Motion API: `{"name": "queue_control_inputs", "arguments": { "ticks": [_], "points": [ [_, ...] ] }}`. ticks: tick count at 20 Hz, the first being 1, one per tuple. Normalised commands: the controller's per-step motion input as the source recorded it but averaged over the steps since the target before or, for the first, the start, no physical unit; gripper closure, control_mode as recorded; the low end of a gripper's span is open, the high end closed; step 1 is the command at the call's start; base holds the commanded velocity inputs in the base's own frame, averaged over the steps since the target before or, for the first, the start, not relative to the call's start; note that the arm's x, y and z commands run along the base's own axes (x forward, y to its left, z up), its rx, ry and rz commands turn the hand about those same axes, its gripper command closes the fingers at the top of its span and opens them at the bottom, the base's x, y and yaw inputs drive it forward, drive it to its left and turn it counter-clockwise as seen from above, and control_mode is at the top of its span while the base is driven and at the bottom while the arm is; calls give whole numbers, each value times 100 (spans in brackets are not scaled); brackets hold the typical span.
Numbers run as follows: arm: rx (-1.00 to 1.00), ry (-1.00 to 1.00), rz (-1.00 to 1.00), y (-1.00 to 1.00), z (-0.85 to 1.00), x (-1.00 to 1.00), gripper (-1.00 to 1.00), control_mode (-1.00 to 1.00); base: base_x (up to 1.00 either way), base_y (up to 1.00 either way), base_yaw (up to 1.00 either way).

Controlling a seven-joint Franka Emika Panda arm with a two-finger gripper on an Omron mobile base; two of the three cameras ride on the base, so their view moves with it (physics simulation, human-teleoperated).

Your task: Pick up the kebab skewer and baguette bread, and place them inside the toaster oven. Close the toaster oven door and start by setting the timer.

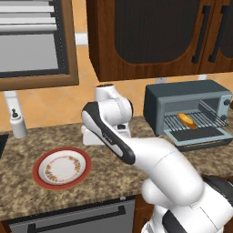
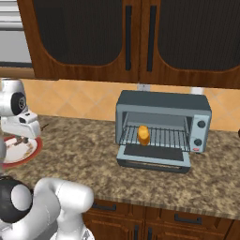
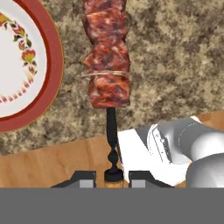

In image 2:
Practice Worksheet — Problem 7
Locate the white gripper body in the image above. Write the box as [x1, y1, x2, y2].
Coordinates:
[1, 115, 42, 139]

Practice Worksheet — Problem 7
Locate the brown kebab skewer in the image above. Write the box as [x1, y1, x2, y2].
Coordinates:
[5, 123, 51, 148]

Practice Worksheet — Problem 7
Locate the brown cupboard door dark panel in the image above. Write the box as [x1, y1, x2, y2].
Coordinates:
[139, 0, 240, 90]
[16, 0, 142, 84]

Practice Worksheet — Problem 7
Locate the orange baguette bread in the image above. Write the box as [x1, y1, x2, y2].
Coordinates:
[137, 125, 152, 146]

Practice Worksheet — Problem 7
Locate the grey toaster oven door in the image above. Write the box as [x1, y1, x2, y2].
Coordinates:
[115, 143, 192, 174]

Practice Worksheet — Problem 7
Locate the brown wooden base cupboard door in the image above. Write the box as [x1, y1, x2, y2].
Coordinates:
[144, 218, 233, 240]
[82, 213, 145, 240]

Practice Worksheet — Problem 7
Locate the grey toaster oven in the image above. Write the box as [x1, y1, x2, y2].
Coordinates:
[114, 90, 213, 174]

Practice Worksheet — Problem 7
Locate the metal toaster oven rack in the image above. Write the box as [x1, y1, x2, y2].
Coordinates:
[119, 125, 191, 153]

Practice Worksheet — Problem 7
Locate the white plate with red rim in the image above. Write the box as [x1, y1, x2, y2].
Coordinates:
[0, 134, 44, 170]

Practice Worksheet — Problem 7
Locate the steel extractor hood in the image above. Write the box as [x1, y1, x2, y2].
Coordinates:
[0, 0, 34, 68]

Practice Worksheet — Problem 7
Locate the brown wooden drawer front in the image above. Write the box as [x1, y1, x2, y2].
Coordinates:
[159, 207, 234, 233]
[89, 199, 147, 220]

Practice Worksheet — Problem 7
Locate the black drawer handle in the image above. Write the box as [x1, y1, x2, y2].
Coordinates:
[91, 202, 117, 212]
[173, 213, 203, 226]

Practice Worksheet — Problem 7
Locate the white wall socket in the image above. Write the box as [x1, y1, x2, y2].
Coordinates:
[137, 82, 151, 93]
[190, 86, 204, 96]

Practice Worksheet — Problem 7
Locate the black cupboard door handle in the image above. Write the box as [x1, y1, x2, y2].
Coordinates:
[125, 5, 133, 71]
[146, 5, 158, 73]

